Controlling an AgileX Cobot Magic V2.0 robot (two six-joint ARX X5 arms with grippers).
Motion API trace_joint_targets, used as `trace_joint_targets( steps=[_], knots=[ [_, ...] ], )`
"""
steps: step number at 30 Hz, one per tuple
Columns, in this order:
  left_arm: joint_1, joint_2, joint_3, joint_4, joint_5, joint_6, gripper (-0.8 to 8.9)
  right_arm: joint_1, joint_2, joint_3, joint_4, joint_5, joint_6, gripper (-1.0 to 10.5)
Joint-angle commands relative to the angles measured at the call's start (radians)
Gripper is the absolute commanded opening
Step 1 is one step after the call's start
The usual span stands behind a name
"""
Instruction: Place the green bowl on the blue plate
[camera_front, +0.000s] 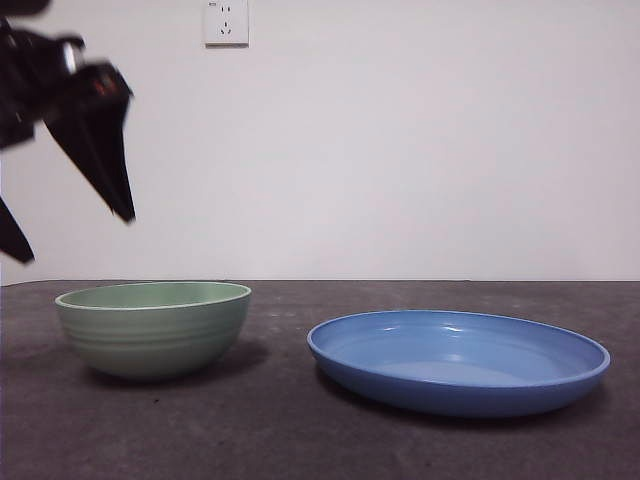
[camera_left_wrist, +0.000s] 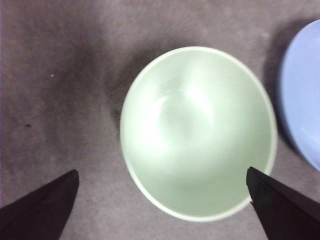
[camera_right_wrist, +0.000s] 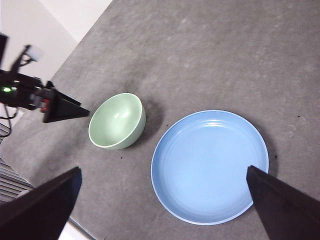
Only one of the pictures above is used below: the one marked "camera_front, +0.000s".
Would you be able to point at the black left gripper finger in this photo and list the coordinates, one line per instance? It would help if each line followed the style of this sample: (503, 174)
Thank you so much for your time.
(102, 150)
(12, 235)

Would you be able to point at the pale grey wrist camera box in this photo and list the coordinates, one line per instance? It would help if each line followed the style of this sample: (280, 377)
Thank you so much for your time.
(71, 55)

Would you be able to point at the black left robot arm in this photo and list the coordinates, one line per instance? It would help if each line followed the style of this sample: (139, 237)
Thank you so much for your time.
(25, 90)

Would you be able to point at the green ribbed bowl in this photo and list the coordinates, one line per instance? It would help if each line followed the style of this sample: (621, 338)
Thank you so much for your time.
(150, 350)

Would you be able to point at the white wall socket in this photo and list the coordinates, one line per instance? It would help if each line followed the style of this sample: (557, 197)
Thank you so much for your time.
(226, 25)

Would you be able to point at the blue round plate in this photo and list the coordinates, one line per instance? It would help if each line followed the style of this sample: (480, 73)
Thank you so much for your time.
(450, 390)

